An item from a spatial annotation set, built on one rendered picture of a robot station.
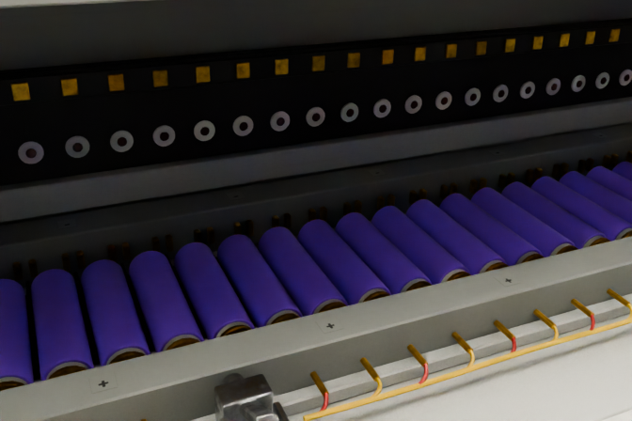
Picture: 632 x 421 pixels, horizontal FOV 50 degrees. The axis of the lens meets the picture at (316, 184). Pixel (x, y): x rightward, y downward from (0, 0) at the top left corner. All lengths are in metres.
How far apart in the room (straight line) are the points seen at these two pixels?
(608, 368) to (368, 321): 0.10
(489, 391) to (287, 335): 0.08
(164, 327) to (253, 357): 0.04
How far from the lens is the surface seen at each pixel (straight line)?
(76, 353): 0.26
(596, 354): 0.31
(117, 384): 0.24
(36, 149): 0.34
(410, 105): 0.40
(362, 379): 0.26
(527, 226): 0.36
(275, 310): 0.27
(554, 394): 0.29
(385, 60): 0.38
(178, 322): 0.27
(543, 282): 0.30
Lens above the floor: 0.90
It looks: 12 degrees down
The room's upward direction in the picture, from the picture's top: 5 degrees counter-clockwise
